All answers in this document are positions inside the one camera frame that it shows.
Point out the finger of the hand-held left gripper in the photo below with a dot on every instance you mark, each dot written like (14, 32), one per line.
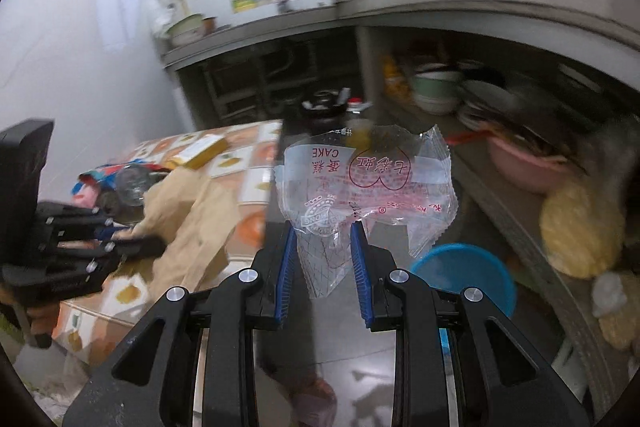
(102, 231)
(142, 247)

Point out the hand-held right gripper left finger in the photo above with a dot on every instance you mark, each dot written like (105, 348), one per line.
(285, 277)

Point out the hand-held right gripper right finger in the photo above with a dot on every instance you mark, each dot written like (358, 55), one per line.
(361, 277)

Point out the clear plastic cake wrapper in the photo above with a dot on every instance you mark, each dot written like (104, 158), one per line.
(380, 177)

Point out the blue plastic basket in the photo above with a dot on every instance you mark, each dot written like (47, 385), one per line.
(465, 272)

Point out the white yellow medicine box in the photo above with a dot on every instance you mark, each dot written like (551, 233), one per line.
(200, 149)

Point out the colourful snack wrapper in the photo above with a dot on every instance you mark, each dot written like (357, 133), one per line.
(90, 187)

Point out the beige cloth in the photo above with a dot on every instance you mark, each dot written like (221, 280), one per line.
(185, 212)

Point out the table with patterned cloth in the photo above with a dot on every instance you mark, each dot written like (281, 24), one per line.
(245, 187)

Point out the person's foot in pink slipper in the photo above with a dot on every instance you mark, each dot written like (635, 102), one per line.
(312, 407)

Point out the yellow cooking oil bottle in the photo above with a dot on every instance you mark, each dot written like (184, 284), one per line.
(357, 137)

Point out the black ceramic jar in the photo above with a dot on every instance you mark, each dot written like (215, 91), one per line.
(322, 104)

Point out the pink plastic basin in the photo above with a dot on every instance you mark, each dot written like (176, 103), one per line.
(520, 167)

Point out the orange yellow snack packet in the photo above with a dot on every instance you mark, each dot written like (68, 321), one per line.
(395, 77)

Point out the white green-rimmed basin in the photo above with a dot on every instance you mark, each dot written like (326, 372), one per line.
(185, 29)

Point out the large pale yellow food bag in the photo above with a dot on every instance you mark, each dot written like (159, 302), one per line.
(575, 232)

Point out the small white plastic bag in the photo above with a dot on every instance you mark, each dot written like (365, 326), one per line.
(607, 294)

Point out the small bag of pale grains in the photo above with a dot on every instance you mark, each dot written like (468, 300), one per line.
(616, 332)

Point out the metal pipe frame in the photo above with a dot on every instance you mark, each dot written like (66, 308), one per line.
(250, 82)

